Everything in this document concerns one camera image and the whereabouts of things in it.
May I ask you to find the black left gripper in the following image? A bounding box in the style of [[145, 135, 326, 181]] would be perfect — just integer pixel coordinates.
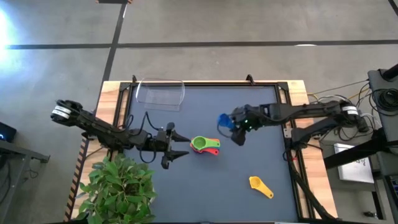
[[146, 122, 192, 170]]

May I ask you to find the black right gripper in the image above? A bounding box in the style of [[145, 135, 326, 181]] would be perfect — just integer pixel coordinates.
[[228, 104, 264, 131]]

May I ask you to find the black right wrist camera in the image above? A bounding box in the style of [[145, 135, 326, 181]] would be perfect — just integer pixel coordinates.
[[231, 126, 249, 147]]

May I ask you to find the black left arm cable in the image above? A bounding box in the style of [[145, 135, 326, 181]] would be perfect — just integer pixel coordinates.
[[124, 111, 160, 164]]

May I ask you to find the grey equipment cart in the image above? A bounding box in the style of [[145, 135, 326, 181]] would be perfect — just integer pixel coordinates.
[[366, 63, 398, 224]]

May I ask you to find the grey side table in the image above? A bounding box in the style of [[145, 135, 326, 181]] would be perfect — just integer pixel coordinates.
[[0, 139, 50, 218]]

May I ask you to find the black sleeved cable bundle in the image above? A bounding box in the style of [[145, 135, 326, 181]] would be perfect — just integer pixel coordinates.
[[281, 139, 341, 222]]

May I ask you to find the clear plastic basket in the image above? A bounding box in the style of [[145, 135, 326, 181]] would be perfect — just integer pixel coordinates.
[[135, 77, 186, 112]]

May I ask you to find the yellow measuring cup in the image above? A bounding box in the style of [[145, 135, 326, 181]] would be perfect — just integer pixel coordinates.
[[248, 175, 275, 199]]

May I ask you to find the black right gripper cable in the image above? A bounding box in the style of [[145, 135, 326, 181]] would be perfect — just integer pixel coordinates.
[[216, 123, 234, 139]]

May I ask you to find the blue measuring cup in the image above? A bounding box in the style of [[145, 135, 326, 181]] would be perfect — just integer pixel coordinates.
[[216, 113, 236, 131]]

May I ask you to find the black table frame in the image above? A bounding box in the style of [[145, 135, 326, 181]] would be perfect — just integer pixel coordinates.
[[112, 74, 315, 223]]

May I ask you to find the black stand bar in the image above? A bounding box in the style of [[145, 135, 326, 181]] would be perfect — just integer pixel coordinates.
[[323, 136, 386, 170]]

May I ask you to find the black box device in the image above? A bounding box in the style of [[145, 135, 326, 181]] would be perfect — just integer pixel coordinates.
[[0, 122, 17, 143]]

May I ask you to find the red measuring cup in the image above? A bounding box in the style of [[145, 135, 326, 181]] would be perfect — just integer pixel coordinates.
[[190, 138, 221, 156]]

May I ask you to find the coiled black cable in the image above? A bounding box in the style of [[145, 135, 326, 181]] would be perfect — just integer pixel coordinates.
[[371, 88, 398, 112]]

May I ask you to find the green measuring cup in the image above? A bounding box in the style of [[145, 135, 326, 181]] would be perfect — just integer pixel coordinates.
[[190, 135, 221, 150]]

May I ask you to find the potted green plant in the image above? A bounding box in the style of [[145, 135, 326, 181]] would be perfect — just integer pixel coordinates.
[[74, 152, 159, 224]]

